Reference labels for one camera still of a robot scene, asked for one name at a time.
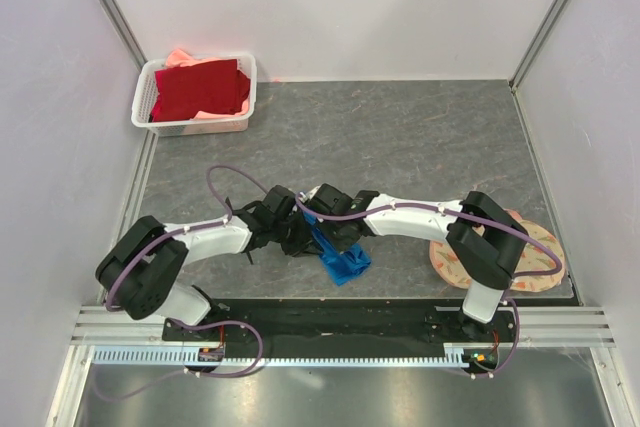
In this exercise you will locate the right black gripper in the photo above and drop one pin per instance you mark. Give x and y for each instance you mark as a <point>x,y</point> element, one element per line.
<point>340,245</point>

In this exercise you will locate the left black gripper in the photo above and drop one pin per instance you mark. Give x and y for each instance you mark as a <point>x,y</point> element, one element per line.
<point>305,242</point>

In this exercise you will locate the blue cloth napkin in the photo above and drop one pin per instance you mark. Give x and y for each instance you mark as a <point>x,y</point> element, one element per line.
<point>341,267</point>

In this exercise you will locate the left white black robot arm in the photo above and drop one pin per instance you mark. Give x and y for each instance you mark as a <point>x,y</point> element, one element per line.
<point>140,273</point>

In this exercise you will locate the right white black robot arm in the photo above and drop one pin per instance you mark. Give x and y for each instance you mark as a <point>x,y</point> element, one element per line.
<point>485,239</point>

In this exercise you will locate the red cloth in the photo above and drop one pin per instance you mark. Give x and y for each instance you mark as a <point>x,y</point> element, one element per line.
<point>218,88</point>

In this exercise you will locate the floral round pot holder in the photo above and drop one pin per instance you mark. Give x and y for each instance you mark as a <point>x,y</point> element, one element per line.
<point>450,269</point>

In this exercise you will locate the pink cloth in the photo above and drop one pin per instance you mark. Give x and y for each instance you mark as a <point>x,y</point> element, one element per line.
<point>180,58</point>

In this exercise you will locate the white plastic basket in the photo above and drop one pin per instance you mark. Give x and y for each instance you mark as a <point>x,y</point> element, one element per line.
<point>146,94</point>

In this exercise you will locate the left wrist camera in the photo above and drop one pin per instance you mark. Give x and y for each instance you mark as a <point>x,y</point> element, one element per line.
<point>279,202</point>

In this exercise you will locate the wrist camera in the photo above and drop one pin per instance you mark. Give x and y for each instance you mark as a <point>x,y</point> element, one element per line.
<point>279,202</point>
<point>327,200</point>

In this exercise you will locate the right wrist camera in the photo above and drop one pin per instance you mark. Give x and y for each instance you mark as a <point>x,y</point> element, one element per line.
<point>327,200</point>

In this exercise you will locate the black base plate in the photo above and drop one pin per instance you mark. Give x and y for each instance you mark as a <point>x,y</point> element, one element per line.
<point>432,320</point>

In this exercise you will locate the grey slotted cable duct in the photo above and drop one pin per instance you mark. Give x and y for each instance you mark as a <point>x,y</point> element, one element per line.
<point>194,356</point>

